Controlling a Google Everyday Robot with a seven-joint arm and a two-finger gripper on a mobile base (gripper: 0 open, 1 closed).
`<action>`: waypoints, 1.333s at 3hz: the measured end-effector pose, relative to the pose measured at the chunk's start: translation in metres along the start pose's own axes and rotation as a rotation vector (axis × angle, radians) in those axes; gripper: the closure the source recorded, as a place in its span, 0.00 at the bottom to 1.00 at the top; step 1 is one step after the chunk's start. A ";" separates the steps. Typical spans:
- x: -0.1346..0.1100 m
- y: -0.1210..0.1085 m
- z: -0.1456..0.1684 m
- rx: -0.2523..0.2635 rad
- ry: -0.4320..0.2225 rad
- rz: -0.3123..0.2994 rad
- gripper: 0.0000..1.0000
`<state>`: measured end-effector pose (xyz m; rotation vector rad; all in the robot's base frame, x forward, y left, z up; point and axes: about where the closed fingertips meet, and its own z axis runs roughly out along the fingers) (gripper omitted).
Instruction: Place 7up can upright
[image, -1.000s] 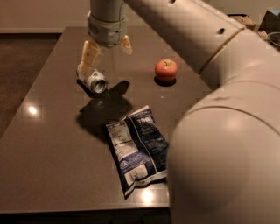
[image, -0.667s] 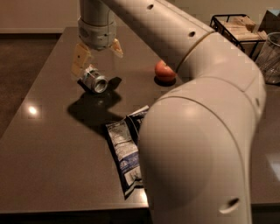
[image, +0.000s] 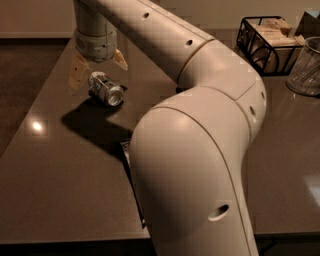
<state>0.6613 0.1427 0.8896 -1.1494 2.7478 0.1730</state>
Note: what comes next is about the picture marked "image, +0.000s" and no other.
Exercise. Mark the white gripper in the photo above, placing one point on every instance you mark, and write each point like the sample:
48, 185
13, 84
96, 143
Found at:
96, 47

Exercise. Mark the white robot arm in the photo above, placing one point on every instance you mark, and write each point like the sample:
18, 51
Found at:
186, 153

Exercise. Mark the napkins in basket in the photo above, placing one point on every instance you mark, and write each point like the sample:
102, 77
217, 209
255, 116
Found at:
274, 49

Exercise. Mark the blue chip bag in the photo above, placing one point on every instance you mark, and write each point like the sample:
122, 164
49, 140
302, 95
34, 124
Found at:
125, 150

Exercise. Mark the black wire basket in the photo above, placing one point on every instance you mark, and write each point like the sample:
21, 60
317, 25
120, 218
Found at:
246, 36

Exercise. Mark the clear plastic cup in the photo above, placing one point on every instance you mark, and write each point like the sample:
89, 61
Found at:
304, 77

